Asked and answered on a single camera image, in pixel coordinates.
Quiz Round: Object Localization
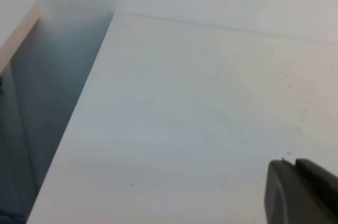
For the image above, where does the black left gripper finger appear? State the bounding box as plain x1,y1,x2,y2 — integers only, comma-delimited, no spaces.
264,159,337,223

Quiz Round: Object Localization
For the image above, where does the adjacent white table edge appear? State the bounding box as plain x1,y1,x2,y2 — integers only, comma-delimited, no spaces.
0,0,40,71

